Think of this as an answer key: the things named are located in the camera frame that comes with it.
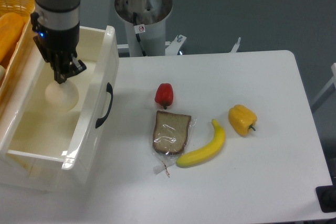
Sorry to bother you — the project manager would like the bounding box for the yellow banana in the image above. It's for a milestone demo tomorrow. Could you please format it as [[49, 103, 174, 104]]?
[[176, 119, 226, 168]]

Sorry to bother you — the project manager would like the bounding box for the white drawer cabinet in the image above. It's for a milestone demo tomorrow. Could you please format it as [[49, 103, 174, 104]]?
[[0, 8, 87, 193]]

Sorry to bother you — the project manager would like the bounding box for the yellow bell pepper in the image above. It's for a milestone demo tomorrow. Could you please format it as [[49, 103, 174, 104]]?
[[228, 104, 257, 136]]

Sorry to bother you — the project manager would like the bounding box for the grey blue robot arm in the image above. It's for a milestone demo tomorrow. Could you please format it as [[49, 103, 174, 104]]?
[[30, 0, 86, 84]]

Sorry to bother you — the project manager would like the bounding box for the orange bread loaf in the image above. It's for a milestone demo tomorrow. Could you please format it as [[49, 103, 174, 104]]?
[[1, 12, 25, 61]]

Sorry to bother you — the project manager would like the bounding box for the black drawer handle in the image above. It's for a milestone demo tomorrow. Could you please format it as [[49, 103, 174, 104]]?
[[95, 82, 114, 129]]

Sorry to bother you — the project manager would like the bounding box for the pale white pear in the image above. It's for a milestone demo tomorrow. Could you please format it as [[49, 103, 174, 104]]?
[[45, 80, 79, 111]]

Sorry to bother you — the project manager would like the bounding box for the bagged bread slice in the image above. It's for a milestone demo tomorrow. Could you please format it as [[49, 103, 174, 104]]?
[[151, 110, 196, 176]]

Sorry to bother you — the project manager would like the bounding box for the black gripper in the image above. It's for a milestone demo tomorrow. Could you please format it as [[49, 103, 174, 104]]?
[[30, 12, 87, 84]]

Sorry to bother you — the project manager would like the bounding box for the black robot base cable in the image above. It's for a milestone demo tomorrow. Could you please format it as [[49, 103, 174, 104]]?
[[132, 11, 147, 57]]

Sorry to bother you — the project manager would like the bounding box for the yellow wicker basket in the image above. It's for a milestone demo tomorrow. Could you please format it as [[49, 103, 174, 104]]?
[[1, 0, 35, 103]]

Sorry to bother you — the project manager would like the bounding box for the open white upper drawer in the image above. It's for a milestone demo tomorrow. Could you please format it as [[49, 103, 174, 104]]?
[[1, 26, 119, 191]]

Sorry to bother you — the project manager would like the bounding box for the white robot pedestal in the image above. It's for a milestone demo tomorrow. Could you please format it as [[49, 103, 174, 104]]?
[[114, 0, 186, 57]]

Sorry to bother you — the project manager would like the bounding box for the white frame at right edge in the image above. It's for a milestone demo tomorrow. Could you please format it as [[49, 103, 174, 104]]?
[[310, 63, 335, 113]]

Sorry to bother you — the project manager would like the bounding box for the black device at table corner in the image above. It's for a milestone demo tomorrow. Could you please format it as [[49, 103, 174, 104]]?
[[316, 185, 335, 213]]

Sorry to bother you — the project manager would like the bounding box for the white table frame bracket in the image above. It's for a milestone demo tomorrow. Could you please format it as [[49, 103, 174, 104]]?
[[230, 37, 241, 53]]

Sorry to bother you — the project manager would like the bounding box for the red bell pepper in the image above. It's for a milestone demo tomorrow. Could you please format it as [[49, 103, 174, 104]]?
[[154, 83, 174, 110]]

